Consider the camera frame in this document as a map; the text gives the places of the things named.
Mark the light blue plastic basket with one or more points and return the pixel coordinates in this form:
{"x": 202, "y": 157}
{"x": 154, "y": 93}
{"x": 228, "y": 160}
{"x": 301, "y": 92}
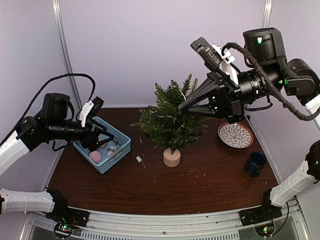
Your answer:
{"x": 106, "y": 163}

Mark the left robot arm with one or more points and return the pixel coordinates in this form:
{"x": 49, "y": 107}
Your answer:
{"x": 48, "y": 125}

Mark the white battery box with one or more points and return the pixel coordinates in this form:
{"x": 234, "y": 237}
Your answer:
{"x": 139, "y": 159}

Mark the white fluffy ornament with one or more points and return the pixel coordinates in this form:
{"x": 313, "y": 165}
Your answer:
{"x": 111, "y": 150}

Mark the round wooden tree base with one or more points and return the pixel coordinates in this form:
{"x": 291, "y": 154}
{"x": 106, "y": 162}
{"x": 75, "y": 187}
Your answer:
{"x": 171, "y": 159}

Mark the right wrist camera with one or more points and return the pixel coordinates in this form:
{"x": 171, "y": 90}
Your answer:
{"x": 214, "y": 59}

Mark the left aluminium frame post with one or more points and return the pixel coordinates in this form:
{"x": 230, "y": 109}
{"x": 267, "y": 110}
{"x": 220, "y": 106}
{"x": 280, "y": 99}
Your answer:
{"x": 65, "y": 53}

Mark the right aluminium frame post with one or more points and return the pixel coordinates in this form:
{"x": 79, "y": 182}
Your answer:
{"x": 266, "y": 14}

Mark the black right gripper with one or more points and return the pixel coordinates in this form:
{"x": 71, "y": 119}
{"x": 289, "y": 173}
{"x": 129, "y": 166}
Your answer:
{"x": 225, "y": 99}

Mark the aluminium frame post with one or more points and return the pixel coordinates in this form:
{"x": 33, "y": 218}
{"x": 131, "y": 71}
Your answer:
{"x": 65, "y": 53}
{"x": 266, "y": 14}

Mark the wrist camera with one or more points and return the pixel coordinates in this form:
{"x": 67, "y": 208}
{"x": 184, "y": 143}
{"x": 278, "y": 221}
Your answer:
{"x": 214, "y": 59}
{"x": 88, "y": 110}

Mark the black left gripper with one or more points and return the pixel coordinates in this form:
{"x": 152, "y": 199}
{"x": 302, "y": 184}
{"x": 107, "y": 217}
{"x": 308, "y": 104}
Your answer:
{"x": 91, "y": 142}

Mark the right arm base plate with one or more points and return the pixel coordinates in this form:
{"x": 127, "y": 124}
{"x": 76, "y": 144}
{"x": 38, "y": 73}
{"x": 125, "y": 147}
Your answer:
{"x": 259, "y": 214}

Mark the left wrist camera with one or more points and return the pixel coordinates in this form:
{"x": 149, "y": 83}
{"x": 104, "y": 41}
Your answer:
{"x": 88, "y": 110}

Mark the dark berry sprig ornament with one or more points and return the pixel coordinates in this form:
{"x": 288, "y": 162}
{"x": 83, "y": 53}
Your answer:
{"x": 116, "y": 142}

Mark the pink pompom ornament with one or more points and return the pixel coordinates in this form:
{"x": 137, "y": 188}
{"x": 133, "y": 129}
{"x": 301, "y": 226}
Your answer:
{"x": 95, "y": 156}

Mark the beige fabric bow ornament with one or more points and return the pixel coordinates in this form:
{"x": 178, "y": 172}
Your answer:
{"x": 102, "y": 137}

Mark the dark blue mug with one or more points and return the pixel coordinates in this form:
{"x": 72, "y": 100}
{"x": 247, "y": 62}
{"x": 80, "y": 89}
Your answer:
{"x": 255, "y": 163}

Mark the small green christmas tree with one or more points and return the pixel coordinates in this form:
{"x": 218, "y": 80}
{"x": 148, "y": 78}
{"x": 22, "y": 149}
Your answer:
{"x": 164, "y": 124}

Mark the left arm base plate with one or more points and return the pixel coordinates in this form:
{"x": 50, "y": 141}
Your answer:
{"x": 67, "y": 217}

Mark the aluminium front rail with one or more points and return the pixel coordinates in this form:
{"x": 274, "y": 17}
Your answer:
{"x": 223, "y": 225}

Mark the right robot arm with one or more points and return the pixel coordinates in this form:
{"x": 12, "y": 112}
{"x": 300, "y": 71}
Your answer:
{"x": 240, "y": 75}

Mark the floral patterned ceramic plate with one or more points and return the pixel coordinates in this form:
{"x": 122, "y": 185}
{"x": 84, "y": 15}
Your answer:
{"x": 235, "y": 135}

